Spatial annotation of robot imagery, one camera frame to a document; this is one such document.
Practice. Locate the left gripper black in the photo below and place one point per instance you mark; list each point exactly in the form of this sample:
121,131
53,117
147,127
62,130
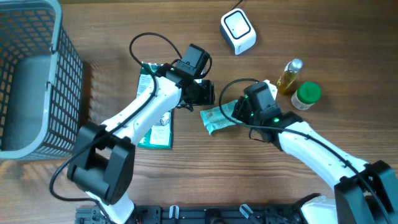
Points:
202,93

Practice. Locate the clear Vim dish soap bottle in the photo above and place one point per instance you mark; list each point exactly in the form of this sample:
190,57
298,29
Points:
291,72

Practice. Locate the teal toothbrush package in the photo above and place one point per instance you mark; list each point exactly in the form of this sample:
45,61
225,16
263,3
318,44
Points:
214,120

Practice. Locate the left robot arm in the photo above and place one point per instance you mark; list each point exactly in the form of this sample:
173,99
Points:
103,158

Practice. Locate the white barcode scanner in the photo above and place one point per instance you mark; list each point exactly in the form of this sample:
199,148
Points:
237,31

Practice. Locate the green lid white jar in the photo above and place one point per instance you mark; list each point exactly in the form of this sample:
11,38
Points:
306,95

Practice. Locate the grey plastic shopping basket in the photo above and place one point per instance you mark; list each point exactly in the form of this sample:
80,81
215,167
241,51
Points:
41,82

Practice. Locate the black mounting rail base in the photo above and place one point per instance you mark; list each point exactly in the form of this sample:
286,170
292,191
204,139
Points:
268,214

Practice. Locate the green white sponge package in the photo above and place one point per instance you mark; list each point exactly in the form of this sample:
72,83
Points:
160,135

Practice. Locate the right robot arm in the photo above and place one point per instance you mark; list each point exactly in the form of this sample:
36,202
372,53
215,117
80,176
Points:
364,192

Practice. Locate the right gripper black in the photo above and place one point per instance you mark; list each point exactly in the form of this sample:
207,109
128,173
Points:
240,109

